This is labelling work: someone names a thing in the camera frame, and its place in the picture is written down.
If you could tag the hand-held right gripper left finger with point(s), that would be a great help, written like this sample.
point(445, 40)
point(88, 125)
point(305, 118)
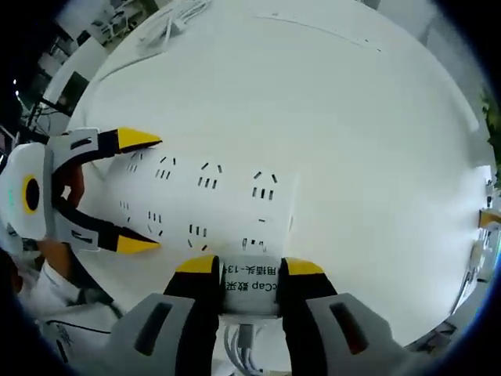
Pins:
point(176, 313)

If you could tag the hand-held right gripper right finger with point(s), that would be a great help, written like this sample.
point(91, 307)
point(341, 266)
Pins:
point(325, 313)

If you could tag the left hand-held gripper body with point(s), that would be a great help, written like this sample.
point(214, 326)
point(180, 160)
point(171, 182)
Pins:
point(17, 196)

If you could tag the white charger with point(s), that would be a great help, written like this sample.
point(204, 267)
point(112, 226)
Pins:
point(250, 288)

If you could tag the white power strip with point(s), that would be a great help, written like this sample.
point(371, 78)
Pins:
point(219, 207)

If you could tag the white desk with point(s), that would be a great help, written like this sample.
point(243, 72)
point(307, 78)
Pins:
point(313, 117)

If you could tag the person's white garment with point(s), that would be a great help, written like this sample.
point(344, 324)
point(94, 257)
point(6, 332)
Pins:
point(78, 325)

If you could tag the green potted plant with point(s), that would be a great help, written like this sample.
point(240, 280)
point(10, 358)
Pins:
point(488, 113)

